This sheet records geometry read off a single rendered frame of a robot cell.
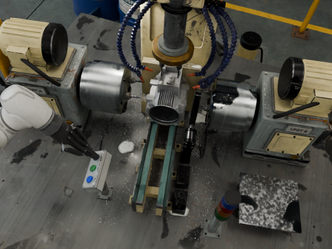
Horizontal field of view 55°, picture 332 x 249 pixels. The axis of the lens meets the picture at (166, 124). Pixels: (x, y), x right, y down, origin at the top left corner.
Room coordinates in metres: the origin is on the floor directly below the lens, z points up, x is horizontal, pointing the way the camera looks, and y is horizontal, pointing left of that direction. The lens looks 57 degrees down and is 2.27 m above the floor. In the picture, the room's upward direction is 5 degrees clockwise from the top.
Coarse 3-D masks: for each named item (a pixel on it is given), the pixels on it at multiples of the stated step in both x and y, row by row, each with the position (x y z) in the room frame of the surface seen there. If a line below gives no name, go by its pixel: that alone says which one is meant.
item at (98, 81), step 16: (96, 64) 1.02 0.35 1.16; (112, 64) 1.04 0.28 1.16; (96, 80) 0.94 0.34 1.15; (112, 80) 0.94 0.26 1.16; (128, 80) 1.02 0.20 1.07; (80, 96) 0.89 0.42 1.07; (96, 96) 0.88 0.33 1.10; (112, 96) 0.89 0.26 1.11; (128, 96) 0.92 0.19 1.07; (112, 112) 0.87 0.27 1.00
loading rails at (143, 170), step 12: (156, 132) 0.83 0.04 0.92; (168, 132) 0.84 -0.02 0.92; (144, 144) 0.75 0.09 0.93; (168, 144) 0.77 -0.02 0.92; (180, 144) 0.83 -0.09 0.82; (144, 156) 0.69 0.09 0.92; (156, 156) 0.74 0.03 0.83; (168, 156) 0.70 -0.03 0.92; (144, 168) 0.63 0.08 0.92; (168, 168) 0.64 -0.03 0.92; (144, 180) 0.57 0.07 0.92; (168, 180) 0.57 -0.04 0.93; (144, 192) 0.51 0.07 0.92; (156, 192) 0.54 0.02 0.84; (168, 192) 0.52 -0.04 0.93; (132, 204) 0.46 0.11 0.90; (156, 204) 0.46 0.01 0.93; (168, 204) 0.50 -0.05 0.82
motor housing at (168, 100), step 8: (152, 88) 0.99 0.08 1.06; (160, 96) 0.93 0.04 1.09; (168, 96) 0.91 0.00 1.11; (176, 96) 0.94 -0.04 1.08; (184, 96) 0.96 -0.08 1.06; (160, 104) 0.88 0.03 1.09; (168, 104) 0.88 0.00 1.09; (176, 104) 0.90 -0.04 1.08; (152, 112) 0.91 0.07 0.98; (160, 112) 0.94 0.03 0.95; (168, 112) 0.94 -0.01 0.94; (176, 112) 0.93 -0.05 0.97; (184, 112) 0.89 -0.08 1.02; (160, 120) 0.89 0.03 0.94; (168, 120) 0.89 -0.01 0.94; (176, 120) 0.88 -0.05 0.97
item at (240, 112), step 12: (216, 84) 0.97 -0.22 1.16; (228, 84) 0.97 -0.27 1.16; (240, 84) 0.98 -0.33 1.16; (216, 96) 0.90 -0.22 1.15; (228, 96) 0.91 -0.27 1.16; (240, 96) 0.91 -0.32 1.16; (252, 96) 0.93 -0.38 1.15; (204, 108) 0.89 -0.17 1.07; (216, 108) 0.86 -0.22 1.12; (228, 108) 0.86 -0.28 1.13; (240, 108) 0.86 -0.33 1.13; (252, 108) 0.87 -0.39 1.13; (216, 120) 0.83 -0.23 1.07; (228, 120) 0.83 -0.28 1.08; (240, 120) 0.83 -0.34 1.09; (252, 120) 0.84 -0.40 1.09; (240, 132) 0.84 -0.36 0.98
